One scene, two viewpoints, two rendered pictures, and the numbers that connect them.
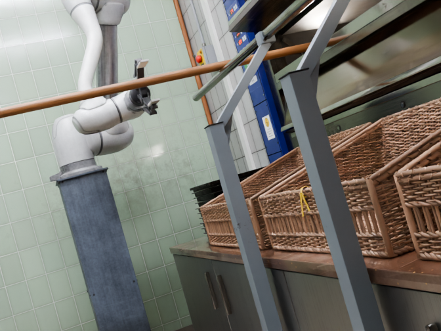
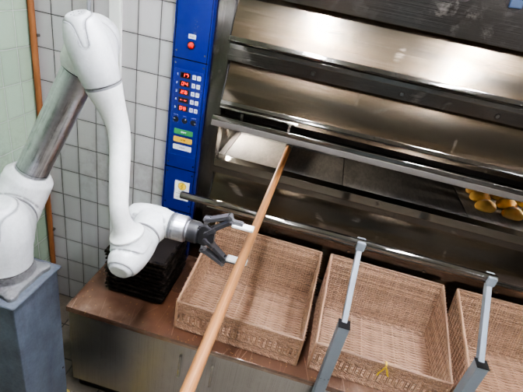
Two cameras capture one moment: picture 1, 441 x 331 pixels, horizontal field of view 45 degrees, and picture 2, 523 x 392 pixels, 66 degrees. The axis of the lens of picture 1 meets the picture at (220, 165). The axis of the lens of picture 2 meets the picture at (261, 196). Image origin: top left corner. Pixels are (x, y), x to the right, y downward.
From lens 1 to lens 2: 2.07 m
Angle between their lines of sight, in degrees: 69
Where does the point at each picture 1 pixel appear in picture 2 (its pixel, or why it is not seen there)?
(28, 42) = not seen: outside the picture
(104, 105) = (152, 242)
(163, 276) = not seen: outside the picture
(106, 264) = (45, 368)
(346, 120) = (289, 232)
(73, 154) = (23, 263)
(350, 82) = (311, 218)
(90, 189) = (41, 299)
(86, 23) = (120, 113)
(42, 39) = not seen: outside the picture
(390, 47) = (359, 220)
